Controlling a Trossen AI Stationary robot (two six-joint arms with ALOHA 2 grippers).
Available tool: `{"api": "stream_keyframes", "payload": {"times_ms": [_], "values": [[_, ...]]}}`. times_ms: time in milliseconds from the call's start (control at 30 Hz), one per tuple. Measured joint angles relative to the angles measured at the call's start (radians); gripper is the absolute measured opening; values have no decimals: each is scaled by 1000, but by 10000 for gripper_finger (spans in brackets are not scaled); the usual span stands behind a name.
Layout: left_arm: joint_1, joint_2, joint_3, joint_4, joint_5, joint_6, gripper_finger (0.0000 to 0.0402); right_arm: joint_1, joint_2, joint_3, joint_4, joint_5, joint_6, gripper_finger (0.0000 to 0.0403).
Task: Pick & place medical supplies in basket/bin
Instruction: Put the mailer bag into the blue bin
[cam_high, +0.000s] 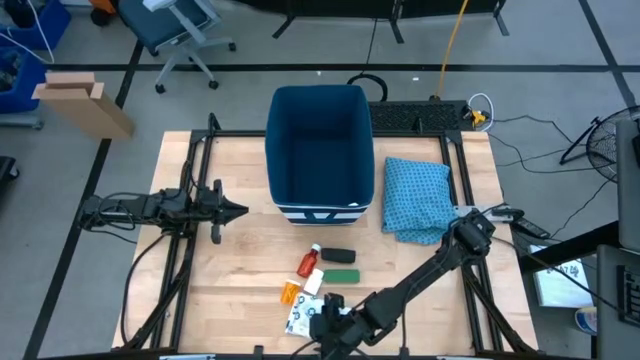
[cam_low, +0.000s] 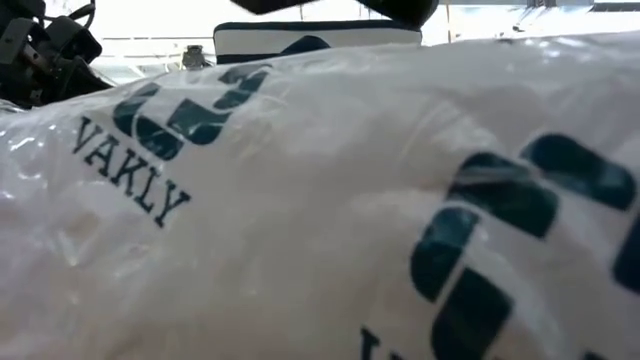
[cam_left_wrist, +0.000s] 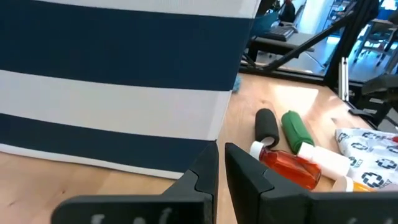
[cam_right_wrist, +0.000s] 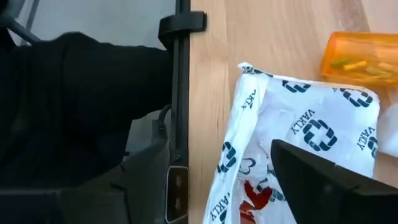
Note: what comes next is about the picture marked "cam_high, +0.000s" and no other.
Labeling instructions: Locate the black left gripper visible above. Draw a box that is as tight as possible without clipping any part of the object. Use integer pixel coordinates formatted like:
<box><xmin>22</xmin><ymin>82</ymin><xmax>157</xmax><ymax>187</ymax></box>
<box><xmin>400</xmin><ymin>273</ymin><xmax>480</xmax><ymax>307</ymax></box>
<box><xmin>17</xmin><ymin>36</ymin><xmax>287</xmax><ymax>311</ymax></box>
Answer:
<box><xmin>192</xmin><ymin>178</ymin><xmax>250</xmax><ymax>245</ymax></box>

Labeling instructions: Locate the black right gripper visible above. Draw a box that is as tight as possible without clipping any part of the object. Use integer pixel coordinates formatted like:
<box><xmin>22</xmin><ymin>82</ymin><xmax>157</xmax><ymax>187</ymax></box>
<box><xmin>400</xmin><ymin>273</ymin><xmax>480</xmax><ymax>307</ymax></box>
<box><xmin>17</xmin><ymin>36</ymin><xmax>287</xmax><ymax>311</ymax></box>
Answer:
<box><xmin>308</xmin><ymin>292</ymin><xmax>364</xmax><ymax>359</ymax></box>

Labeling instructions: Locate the white patterned packet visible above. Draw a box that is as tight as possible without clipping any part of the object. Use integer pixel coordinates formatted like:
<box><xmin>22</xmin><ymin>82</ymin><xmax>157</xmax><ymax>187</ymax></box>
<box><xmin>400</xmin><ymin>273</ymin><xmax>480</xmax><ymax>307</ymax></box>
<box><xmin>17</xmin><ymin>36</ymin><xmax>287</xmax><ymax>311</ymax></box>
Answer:
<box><xmin>284</xmin><ymin>292</ymin><xmax>327</xmax><ymax>338</ymax></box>

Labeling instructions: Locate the orange pill vial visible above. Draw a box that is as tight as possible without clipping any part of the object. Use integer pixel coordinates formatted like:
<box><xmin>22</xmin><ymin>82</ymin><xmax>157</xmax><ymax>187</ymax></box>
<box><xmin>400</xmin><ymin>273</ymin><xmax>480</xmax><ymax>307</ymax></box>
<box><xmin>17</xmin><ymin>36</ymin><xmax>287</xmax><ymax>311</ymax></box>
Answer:
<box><xmin>280</xmin><ymin>279</ymin><xmax>302</xmax><ymax>306</ymax></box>

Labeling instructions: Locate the white plastic bottle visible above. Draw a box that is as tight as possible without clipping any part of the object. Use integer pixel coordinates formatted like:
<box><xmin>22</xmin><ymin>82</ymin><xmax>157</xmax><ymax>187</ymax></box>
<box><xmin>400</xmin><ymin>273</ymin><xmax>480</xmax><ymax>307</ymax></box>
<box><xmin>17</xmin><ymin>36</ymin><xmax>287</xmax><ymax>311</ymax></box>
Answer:
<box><xmin>303</xmin><ymin>268</ymin><xmax>325</xmax><ymax>296</ymax></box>

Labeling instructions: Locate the green bandage roll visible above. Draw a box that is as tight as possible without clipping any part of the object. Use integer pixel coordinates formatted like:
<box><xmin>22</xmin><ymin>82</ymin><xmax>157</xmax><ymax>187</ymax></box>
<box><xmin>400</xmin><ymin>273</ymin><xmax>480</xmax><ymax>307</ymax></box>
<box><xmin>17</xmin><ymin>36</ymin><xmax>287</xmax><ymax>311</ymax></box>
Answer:
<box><xmin>322</xmin><ymin>269</ymin><xmax>361</xmax><ymax>285</ymax></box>

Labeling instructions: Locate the red-orange bottle with white cap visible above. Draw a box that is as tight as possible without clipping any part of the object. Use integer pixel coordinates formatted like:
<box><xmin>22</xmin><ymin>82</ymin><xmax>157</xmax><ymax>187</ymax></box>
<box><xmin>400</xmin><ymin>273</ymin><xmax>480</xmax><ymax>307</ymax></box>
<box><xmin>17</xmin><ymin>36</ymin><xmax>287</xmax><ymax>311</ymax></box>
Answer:
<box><xmin>296</xmin><ymin>243</ymin><xmax>322</xmax><ymax>279</ymax></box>

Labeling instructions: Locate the black bandage roll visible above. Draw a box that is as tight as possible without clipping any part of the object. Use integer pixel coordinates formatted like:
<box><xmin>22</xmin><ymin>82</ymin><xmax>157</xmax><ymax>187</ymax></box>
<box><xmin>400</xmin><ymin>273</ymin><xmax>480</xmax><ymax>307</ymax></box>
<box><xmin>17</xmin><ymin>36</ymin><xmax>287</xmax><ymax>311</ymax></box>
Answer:
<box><xmin>320</xmin><ymin>247</ymin><xmax>357</xmax><ymax>265</ymax></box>

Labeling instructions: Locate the navy white striped fabric basket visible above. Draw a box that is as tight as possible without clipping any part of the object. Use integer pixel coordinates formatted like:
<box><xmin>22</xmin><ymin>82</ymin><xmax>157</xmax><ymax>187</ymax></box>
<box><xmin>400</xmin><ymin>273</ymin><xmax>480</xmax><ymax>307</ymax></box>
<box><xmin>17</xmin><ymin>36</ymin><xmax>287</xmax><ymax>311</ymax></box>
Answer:
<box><xmin>264</xmin><ymin>84</ymin><xmax>376</xmax><ymax>226</ymax></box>

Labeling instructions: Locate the blue plastic bin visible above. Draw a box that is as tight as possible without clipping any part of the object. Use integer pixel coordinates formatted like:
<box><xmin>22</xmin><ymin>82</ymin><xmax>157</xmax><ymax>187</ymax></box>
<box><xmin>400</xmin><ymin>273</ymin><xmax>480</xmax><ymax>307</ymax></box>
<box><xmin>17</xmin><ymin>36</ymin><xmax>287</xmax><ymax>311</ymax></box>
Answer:
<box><xmin>0</xmin><ymin>0</ymin><xmax>72</xmax><ymax>51</ymax></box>
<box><xmin>0</xmin><ymin>47</ymin><xmax>47</xmax><ymax>115</ymax></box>

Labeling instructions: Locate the blue patterned folded cloth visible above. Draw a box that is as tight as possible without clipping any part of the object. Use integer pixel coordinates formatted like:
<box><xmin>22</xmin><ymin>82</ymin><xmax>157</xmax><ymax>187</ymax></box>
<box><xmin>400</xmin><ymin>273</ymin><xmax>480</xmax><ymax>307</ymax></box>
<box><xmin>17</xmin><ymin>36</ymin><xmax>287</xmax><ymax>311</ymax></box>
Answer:
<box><xmin>381</xmin><ymin>156</ymin><xmax>459</xmax><ymax>246</ymax></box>

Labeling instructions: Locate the brown cardboard box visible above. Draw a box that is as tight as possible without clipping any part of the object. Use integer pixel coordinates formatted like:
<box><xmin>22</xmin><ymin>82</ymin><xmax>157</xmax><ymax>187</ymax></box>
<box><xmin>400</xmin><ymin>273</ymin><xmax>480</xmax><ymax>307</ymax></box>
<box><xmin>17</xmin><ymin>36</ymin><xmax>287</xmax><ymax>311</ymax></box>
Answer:
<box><xmin>31</xmin><ymin>71</ymin><xmax>136</xmax><ymax>141</ymax></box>

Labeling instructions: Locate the silver mounting plate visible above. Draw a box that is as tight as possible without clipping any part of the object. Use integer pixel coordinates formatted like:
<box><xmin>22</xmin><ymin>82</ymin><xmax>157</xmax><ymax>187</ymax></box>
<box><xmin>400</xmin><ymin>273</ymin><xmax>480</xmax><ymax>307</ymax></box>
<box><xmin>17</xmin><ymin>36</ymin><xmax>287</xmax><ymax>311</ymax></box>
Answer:
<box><xmin>452</xmin><ymin>202</ymin><xmax>514</xmax><ymax>219</ymax></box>

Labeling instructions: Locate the grey office chair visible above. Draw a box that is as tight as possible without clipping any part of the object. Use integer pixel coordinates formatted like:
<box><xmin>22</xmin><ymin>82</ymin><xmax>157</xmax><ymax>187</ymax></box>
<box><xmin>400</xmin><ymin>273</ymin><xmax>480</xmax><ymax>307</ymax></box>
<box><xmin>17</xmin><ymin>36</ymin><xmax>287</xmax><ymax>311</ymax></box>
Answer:
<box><xmin>117</xmin><ymin>0</ymin><xmax>238</xmax><ymax>95</ymax></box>

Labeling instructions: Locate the black partition screen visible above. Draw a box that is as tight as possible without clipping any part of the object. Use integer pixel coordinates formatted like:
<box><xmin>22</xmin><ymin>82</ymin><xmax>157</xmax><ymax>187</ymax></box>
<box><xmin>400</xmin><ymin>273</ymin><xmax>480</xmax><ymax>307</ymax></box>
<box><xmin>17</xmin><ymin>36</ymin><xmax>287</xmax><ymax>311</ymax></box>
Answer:
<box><xmin>234</xmin><ymin>0</ymin><xmax>510</xmax><ymax>45</ymax></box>

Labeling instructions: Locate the orange object on floor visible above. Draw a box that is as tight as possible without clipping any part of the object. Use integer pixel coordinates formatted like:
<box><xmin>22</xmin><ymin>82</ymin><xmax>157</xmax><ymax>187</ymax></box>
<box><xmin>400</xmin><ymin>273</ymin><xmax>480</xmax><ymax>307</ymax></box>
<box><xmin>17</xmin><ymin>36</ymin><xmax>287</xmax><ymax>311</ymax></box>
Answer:
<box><xmin>89</xmin><ymin>0</ymin><xmax>118</xmax><ymax>27</ymax></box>

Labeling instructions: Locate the white printed paper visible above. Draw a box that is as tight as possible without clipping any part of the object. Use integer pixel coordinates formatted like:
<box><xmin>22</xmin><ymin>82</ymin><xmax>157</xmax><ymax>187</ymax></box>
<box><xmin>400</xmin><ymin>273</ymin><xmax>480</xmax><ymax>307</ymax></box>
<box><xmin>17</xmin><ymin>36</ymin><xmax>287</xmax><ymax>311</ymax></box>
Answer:
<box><xmin>529</xmin><ymin>243</ymin><xmax>595</xmax><ymax>309</ymax></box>

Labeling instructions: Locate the black side desk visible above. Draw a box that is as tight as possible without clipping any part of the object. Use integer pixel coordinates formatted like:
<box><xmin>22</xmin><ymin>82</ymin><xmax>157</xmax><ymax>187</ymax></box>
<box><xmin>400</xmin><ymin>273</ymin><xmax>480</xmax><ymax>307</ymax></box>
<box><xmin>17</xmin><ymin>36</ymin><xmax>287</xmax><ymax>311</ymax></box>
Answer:
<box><xmin>518</xmin><ymin>219</ymin><xmax>640</xmax><ymax>360</ymax></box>

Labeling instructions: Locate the white blue cup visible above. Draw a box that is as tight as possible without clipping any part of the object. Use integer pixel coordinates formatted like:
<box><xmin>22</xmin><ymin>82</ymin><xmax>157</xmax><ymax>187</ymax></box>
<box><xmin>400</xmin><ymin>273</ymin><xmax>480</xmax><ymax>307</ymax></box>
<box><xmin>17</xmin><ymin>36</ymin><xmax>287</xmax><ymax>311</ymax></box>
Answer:
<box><xmin>574</xmin><ymin>305</ymin><xmax>599</xmax><ymax>337</ymax></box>

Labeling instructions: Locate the grey monitor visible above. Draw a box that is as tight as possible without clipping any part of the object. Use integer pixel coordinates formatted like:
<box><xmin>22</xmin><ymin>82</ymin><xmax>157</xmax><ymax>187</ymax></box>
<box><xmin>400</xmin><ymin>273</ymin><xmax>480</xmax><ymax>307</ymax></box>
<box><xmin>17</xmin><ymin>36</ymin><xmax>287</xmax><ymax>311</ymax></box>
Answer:
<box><xmin>614</xmin><ymin>118</ymin><xmax>640</xmax><ymax>252</ymax></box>

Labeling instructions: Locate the black floor fan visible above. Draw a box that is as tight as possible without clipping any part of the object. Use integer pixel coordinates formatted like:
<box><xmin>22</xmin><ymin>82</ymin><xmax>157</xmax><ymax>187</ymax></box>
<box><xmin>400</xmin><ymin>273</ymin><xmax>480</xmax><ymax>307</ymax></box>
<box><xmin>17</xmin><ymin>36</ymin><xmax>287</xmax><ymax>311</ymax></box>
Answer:
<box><xmin>558</xmin><ymin>104</ymin><xmax>640</xmax><ymax>184</ymax></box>

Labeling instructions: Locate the black aluminium table frame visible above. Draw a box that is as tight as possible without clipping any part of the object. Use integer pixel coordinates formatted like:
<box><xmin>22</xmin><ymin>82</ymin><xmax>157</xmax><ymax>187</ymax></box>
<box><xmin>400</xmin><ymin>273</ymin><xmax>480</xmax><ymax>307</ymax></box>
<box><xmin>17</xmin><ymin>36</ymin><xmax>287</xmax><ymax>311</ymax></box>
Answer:
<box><xmin>119</xmin><ymin>112</ymin><xmax>540</xmax><ymax>354</ymax></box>

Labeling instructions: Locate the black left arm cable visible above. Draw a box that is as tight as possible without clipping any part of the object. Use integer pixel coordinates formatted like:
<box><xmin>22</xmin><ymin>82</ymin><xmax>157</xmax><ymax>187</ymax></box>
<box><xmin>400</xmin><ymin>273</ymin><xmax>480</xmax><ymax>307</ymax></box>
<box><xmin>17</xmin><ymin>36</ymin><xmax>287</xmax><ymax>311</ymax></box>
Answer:
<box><xmin>119</xmin><ymin>230</ymin><xmax>171</xmax><ymax>347</ymax></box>

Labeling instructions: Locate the black coiled cable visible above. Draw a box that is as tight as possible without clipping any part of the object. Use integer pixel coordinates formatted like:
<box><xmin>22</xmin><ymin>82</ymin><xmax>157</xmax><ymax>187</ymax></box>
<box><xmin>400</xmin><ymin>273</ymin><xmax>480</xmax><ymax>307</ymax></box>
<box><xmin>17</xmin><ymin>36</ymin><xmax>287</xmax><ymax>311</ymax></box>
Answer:
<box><xmin>346</xmin><ymin>72</ymin><xmax>389</xmax><ymax>102</ymax></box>

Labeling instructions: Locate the black floor cable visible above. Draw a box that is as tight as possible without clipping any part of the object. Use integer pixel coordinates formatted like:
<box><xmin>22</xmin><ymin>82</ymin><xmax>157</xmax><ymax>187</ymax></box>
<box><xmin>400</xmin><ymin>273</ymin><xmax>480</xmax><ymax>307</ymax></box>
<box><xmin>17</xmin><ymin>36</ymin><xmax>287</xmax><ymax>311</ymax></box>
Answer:
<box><xmin>487</xmin><ymin>114</ymin><xmax>617</xmax><ymax>240</ymax></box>

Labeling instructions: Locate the yellow cable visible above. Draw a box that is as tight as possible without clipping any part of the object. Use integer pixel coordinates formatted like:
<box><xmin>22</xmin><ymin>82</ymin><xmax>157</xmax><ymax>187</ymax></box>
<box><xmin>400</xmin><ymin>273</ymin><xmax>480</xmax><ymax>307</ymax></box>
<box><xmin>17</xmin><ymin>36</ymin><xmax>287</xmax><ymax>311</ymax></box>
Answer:
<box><xmin>435</xmin><ymin>0</ymin><xmax>471</xmax><ymax>100</ymax></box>

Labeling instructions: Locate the white cable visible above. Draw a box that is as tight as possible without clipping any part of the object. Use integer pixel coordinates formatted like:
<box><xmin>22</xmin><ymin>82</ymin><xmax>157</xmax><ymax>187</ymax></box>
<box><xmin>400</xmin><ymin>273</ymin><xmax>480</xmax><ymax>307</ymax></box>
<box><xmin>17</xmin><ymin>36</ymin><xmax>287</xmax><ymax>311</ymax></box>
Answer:
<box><xmin>467</xmin><ymin>92</ymin><xmax>496</xmax><ymax>133</ymax></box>

